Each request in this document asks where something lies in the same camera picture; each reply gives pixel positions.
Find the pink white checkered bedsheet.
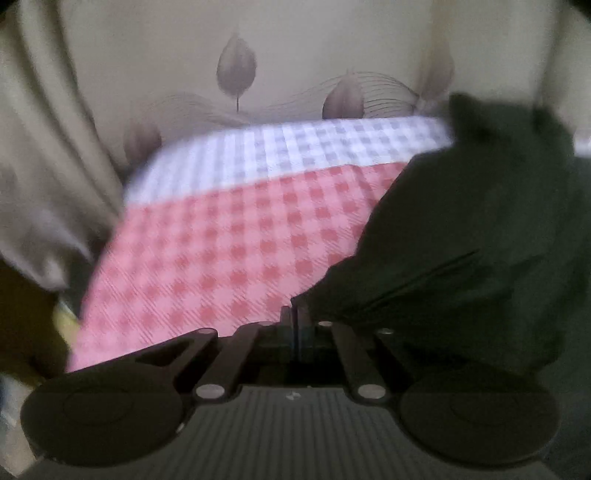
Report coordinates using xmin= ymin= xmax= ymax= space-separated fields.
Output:
xmin=67 ymin=115 xmax=591 ymax=374

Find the dark garment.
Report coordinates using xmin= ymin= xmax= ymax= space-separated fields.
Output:
xmin=291 ymin=92 xmax=591 ymax=467

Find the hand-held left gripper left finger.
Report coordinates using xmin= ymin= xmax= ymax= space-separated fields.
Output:
xmin=131 ymin=307 xmax=294 ymax=407

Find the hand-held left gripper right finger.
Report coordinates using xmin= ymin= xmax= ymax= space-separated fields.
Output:
xmin=295 ymin=307 xmax=419 ymax=402

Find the beige leaf print curtain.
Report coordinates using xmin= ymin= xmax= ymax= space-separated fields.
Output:
xmin=0 ymin=0 xmax=591 ymax=296

